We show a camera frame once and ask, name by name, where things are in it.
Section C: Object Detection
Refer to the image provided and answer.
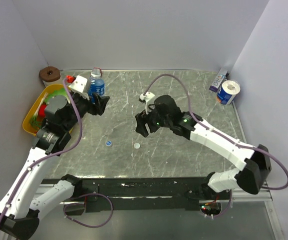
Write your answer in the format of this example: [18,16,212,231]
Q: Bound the silver white left wrist camera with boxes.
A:
[68,75,90,100]

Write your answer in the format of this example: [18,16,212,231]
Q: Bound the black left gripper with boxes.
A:
[63,89,109,131]

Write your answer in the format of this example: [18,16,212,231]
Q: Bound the red cable connector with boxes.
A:
[66,75,76,84]

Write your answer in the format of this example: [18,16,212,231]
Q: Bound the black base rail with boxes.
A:
[61,174,231,213]

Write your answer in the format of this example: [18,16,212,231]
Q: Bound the brown lid white canister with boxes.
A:
[39,66,62,87]

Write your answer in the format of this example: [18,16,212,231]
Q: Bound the wrapped toilet paper roll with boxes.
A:
[217,80,241,105]

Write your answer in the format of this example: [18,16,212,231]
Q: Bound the blue label Pocari bottle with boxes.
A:
[88,67,105,102]

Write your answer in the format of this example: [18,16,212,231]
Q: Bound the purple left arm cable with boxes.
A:
[0,78,83,240]

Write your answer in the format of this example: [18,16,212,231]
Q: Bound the white upturned bottle cap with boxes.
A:
[134,143,140,149]

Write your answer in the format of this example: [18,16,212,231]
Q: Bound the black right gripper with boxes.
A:
[135,102,172,138]

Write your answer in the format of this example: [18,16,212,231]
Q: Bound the yellow plastic basket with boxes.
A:
[22,84,64,136]

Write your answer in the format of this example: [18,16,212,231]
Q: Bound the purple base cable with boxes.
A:
[63,193,114,228]

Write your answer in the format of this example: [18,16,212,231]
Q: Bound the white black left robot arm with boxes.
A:
[0,93,110,240]

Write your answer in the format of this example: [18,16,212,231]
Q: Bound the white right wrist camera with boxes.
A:
[139,91,156,114]

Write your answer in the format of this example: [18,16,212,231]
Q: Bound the white green toy cabbage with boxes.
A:
[44,88,69,104]

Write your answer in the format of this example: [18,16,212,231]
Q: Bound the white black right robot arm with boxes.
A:
[135,92,271,200]

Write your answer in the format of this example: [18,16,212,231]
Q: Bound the red toy pepper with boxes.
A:
[38,104,47,118]

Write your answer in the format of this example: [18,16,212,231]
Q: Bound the blue Pocari bottle cap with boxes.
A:
[105,141,112,147]

